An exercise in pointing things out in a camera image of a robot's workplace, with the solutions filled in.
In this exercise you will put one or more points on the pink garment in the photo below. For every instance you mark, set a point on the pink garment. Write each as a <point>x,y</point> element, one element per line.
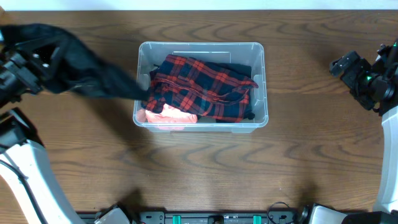
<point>169,119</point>

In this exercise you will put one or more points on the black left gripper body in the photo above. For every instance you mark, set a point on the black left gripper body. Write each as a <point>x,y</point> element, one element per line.
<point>23,66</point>

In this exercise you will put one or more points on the clear plastic storage bin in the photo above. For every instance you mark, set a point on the clear plastic storage bin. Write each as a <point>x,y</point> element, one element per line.
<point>251,54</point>

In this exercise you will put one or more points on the red navy plaid shirt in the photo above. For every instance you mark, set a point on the red navy plaid shirt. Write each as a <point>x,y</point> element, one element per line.
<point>178,82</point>

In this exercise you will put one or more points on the navy garment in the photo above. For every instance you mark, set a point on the navy garment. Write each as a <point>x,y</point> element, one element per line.
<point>229,93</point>

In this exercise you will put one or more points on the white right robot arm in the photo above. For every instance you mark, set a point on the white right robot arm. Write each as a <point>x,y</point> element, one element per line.
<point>385,206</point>

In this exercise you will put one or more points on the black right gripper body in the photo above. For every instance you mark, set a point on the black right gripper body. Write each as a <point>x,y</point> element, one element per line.
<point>368,86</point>

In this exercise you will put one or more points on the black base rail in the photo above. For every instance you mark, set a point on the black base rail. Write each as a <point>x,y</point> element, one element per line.
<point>274,216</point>

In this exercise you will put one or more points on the large black garment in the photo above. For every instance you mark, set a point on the large black garment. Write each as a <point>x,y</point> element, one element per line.
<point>80,70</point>

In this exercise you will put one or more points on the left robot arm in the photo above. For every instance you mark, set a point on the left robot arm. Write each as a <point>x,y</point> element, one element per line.
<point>25,164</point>

